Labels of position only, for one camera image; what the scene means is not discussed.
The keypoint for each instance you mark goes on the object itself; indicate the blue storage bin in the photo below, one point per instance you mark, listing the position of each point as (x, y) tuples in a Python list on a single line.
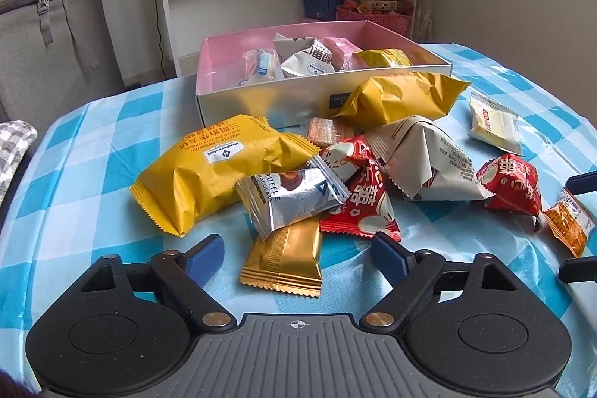
[(324, 10)]

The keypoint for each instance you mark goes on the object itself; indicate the brown wafer biscuit pack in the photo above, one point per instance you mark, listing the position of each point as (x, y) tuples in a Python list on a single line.
[(324, 132)]

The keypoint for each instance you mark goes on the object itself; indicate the red snack pack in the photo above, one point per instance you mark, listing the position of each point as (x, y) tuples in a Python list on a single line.
[(368, 210), (513, 184)]

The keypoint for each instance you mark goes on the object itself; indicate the finger of the seen right gripper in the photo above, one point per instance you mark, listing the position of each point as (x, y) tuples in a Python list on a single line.
[(576, 270), (582, 183)]

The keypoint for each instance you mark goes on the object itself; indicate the pink plastic basket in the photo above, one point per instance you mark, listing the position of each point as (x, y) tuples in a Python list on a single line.
[(399, 23)]

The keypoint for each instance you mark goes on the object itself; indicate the orange clear snack packet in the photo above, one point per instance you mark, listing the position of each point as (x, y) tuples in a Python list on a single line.
[(570, 223)]

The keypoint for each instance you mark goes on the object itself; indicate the small yellow snack pack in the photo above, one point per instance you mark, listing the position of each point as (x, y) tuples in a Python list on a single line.
[(385, 58)]

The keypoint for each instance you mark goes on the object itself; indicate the white nut snack pack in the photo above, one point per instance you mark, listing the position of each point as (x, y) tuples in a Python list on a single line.
[(302, 56)]

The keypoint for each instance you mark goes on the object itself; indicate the pink silver cardboard box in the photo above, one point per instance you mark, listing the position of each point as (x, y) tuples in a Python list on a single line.
[(222, 90)]

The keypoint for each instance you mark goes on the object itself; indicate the clear blue candy packet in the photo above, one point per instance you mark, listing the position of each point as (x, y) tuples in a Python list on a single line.
[(261, 66)]

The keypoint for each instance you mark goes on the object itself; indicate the cream white cake pack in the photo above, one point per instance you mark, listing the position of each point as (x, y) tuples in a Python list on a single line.
[(494, 123)]

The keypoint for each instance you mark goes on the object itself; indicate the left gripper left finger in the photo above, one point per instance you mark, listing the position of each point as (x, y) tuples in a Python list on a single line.
[(182, 276)]

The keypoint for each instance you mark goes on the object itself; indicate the pink wafer bar wrapper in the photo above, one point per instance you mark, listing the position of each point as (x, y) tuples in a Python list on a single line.
[(344, 53)]

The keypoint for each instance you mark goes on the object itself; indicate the blue checkered tablecloth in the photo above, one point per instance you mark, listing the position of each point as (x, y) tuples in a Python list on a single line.
[(73, 205)]

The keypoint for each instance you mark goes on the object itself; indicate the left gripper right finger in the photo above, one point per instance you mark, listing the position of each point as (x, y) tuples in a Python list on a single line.
[(412, 277)]

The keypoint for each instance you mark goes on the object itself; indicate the large yellow sandwich pack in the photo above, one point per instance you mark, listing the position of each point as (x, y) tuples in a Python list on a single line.
[(385, 99), (195, 178)]

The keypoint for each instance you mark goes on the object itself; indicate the silver truffle chocolate pack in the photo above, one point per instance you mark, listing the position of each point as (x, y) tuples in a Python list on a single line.
[(276, 200)]

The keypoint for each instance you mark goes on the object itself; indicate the gold foil bar wrapper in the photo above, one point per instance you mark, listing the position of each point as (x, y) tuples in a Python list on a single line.
[(287, 261)]

